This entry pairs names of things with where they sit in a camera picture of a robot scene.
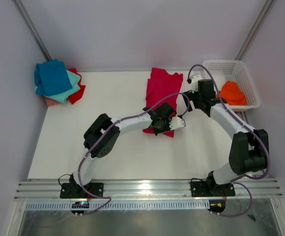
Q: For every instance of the red folded t shirt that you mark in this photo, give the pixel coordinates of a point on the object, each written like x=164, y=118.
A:
x=77, y=95

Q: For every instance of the slotted grey cable duct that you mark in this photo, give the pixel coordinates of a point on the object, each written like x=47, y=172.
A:
x=120, y=205

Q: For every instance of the pink folded t shirt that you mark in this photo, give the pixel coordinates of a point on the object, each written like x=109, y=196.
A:
x=50, y=102

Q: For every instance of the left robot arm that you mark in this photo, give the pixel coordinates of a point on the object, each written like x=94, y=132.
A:
x=102, y=135

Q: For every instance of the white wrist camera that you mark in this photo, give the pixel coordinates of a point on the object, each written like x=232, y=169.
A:
x=176, y=123
x=193, y=81

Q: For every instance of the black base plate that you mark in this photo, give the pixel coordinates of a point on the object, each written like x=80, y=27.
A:
x=95, y=189
x=203, y=188

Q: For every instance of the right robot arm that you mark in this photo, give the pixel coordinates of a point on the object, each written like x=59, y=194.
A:
x=249, y=147

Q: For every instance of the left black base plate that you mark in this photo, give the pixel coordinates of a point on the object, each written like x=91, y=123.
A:
x=95, y=189

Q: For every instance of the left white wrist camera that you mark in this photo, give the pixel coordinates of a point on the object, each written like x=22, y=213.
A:
x=176, y=123

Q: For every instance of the aluminium front rail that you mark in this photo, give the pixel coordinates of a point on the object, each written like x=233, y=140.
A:
x=146, y=189

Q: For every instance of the right corner aluminium post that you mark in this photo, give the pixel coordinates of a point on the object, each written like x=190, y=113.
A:
x=260, y=19

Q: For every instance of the left black controller board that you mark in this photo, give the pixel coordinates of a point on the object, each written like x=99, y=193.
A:
x=79, y=207

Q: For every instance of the blue folded t shirt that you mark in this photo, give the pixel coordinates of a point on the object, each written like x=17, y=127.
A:
x=51, y=78

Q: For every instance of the black controller board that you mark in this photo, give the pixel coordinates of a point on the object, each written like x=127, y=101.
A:
x=216, y=206
x=79, y=207

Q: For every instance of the aluminium rail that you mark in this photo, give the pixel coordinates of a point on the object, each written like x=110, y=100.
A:
x=244, y=117
x=146, y=189

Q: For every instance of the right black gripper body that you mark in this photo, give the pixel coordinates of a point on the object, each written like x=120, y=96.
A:
x=195, y=98

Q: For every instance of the white plastic basket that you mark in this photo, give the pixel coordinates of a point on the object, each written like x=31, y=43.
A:
x=224, y=70

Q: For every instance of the magenta t shirt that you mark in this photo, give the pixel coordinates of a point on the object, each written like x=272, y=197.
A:
x=161, y=84

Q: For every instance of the corner aluminium post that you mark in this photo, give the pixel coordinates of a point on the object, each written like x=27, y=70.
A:
x=260, y=19
x=32, y=29

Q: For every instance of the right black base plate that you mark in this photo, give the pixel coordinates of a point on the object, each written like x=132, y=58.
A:
x=203, y=188

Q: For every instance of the right black controller board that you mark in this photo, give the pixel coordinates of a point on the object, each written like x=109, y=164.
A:
x=216, y=206

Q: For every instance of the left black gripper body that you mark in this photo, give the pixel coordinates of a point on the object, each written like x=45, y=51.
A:
x=164, y=127

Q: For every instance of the left corner aluminium post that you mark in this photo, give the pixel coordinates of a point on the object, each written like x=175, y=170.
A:
x=32, y=29

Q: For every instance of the orange t shirt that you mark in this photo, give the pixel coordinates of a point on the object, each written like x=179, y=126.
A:
x=232, y=94

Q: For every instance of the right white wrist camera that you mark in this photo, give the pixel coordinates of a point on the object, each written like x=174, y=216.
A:
x=193, y=81

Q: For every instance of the right side aluminium rail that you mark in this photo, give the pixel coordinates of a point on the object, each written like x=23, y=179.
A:
x=244, y=117

